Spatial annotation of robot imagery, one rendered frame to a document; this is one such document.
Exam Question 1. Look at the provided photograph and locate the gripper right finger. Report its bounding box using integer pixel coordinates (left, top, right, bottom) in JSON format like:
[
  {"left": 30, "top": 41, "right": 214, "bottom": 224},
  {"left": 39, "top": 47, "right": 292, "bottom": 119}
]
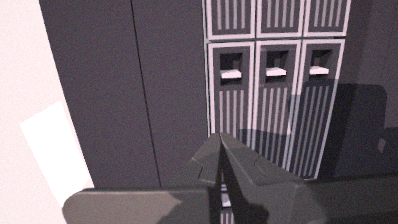
[{"left": 220, "top": 132, "right": 398, "bottom": 224}]

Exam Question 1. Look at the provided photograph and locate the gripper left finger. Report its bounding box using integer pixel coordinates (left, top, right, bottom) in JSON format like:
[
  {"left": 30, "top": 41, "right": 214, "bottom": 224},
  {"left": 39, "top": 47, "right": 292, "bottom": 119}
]
[{"left": 61, "top": 133, "right": 222, "bottom": 224}]

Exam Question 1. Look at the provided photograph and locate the black metal rack frame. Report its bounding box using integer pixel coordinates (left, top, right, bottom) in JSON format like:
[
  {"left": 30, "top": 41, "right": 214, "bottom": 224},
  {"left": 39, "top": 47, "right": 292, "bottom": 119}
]
[{"left": 38, "top": 0, "right": 398, "bottom": 187}]

